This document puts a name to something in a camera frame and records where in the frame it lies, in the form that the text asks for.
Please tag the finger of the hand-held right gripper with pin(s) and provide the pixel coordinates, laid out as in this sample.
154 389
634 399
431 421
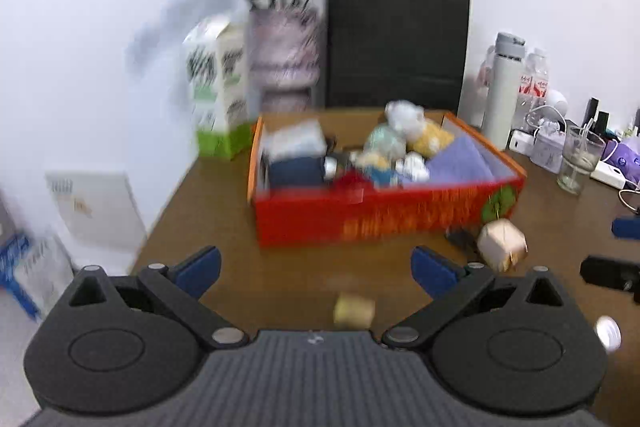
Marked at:
607 274
627 228

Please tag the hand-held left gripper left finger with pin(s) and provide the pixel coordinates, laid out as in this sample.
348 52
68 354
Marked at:
200 269

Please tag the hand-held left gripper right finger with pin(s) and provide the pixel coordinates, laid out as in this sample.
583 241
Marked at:
432 273

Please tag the red cardboard box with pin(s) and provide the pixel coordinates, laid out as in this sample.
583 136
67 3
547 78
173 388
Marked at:
350 217

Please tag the white tissue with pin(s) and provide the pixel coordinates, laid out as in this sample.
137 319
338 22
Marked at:
414 167

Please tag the lavender patterned cloth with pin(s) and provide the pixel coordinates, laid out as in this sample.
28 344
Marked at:
460 162

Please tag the blue yellow printed pouch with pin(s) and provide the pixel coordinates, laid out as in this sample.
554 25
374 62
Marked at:
380 169

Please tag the red fabric rose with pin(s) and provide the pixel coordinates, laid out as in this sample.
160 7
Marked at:
350 181

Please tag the yellow plush toy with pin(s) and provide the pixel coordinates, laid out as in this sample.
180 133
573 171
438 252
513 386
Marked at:
435 139

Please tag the navy zip pouch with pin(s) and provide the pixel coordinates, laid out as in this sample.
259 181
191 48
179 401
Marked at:
295 172

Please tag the iridescent plastic bag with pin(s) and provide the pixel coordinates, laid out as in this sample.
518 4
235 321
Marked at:
385 142

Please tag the silver round puck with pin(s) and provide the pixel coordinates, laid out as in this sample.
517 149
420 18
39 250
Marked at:
332 166

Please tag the white translucent plastic container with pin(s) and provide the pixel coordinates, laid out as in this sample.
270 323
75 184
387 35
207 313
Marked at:
295 139

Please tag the white plush toy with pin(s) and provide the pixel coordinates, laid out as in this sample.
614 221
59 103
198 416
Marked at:
402 114

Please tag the wooden desktop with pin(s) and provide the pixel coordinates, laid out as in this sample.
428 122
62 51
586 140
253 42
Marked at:
210 217

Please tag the small white round object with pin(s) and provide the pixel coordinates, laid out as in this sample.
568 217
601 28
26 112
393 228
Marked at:
607 332

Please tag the purple package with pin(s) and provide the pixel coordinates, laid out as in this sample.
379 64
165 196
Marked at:
625 159

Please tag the beige wrapped cube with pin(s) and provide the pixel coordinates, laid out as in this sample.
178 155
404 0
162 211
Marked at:
500 244

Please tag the clear glass cup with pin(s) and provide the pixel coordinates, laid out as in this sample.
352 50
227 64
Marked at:
575 172

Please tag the small yellow cube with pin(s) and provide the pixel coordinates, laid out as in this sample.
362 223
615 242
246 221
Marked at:
354 309

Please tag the small black bottle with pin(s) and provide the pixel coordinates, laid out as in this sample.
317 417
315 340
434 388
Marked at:
603 124
593 112

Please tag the white board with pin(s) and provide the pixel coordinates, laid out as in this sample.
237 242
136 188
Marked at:
95 212

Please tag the white charger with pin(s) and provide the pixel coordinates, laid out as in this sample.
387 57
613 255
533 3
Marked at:
521 142

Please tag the blue white boxes on floor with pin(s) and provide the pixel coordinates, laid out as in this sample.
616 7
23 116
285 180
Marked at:
45 272

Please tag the white green milk carton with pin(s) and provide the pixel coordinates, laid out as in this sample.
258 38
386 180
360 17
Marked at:
220 97

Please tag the white thermos bottle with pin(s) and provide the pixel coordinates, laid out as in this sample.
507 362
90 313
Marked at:
502 97

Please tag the blue cardboard box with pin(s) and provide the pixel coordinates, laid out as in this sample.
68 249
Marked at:
12 257

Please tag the black paper bag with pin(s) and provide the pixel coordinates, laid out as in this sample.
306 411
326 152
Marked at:
400 37

